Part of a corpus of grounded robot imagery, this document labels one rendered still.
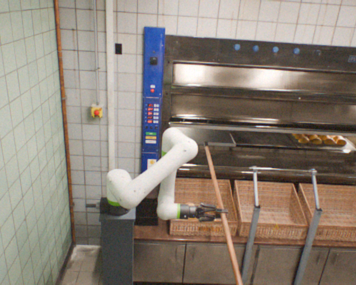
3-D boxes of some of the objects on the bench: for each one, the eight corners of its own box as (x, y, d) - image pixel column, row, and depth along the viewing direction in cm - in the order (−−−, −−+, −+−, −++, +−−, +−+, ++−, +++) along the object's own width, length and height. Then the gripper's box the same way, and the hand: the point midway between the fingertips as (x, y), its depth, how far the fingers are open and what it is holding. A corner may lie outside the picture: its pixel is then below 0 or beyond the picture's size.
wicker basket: (167, 202, 318) (169, 176, 307) (226, 203, 322) (229, 178, 311) (168, 236, 274) (170, 207, 263) (236, 237, 278) (241, 210, 266)
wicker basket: (229, 203, 322) (233, 178, 311) (287, 207, 324) (293, 182, 313) (238, 237, 278) (243, 210, 267) (305, 241, 279) (313, 214, 268)
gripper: (189, 197, 205) (228, 199, 206) (187, 218, 212) (224, 220, 213) (190, 204, 198) (229, 206, 199) (187, 226, 205) (226, 228, 206)
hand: (221, 213), depth 206 cm, fingers closed on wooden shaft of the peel, 3 cm apart
